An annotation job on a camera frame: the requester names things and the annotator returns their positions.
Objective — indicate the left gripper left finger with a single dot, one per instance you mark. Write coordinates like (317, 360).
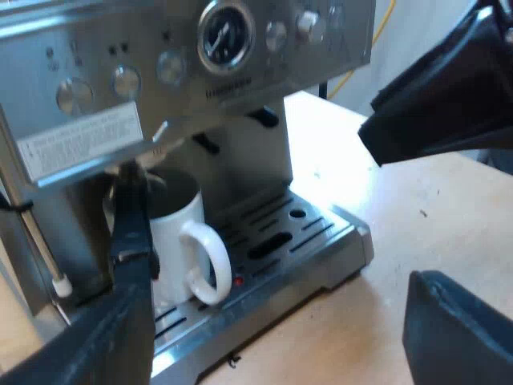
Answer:
(100, 345)

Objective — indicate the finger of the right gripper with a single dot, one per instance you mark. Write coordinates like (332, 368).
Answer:
(461, 52)
(441, 120)

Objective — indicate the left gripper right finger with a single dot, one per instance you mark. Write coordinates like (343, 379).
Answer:
(461, 337)

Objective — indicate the white mug with print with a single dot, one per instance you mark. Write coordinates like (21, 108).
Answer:
(176, 224)

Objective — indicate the steel espresso machine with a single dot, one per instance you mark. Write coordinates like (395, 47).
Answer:
(248, 168)

